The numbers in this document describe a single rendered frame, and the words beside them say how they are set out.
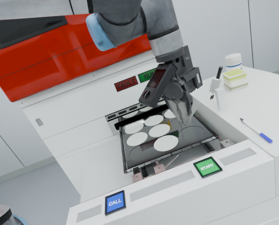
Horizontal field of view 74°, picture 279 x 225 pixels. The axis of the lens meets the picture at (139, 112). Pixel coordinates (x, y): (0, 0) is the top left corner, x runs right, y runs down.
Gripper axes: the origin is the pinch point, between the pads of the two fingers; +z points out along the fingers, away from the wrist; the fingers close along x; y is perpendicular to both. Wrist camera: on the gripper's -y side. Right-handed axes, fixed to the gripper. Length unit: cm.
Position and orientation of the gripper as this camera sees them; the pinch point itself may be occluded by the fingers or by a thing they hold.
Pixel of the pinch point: (184, 123)
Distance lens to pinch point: 54.4
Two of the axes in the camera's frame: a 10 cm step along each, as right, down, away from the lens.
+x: -5.8, -1.4, 8.0
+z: 3.5, 8.4, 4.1
